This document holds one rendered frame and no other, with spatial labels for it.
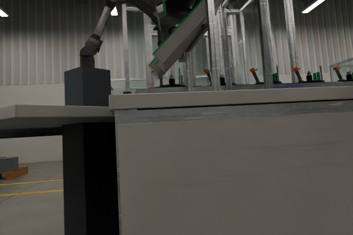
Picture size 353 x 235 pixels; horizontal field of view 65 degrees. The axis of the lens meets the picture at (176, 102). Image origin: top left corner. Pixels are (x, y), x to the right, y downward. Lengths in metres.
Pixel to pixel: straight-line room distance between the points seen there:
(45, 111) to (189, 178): 0.37
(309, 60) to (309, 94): 10.70
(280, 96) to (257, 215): 0.26
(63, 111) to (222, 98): 0.39
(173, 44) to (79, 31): 9.33
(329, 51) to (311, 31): 1.02
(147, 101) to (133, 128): 0.06
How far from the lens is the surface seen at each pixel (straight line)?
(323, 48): 11.77
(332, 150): 0.72
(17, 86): 10.32
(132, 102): 0.56
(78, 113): 0.75
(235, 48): 2.66
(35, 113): 0.70
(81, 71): 1.19
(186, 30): 0.89
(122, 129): 0.56
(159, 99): 0.56
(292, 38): 2.40
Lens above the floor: 0.79
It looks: 5 degrees up
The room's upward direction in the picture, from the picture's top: 3 degrees counter-clockwise
